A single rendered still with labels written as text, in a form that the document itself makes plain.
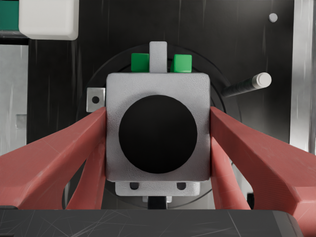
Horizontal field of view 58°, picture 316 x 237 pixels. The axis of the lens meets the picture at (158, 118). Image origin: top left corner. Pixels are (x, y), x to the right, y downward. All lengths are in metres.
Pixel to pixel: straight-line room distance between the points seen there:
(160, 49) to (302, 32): 0.18
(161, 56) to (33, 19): 0.14
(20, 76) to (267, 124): 0.26
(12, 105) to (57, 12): 0.13
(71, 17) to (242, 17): 0.15
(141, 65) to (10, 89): 0.19
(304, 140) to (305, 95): 0.04
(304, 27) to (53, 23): 0.23
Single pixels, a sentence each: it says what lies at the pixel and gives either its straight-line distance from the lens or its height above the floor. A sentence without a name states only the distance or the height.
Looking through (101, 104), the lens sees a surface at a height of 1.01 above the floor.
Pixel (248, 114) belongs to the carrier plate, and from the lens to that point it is 0.27.
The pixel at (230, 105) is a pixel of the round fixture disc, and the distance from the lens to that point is 0.25.
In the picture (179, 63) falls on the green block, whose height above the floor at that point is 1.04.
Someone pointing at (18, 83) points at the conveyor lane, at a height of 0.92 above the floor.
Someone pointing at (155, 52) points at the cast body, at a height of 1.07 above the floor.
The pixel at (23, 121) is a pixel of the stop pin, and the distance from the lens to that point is 0.29.
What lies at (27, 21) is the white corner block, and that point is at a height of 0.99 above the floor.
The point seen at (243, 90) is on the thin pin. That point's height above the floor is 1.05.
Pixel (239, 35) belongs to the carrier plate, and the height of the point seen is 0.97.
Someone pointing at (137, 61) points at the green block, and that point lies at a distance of 0.19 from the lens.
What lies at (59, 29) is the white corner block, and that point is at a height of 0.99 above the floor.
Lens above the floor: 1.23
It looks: 89 degrees down
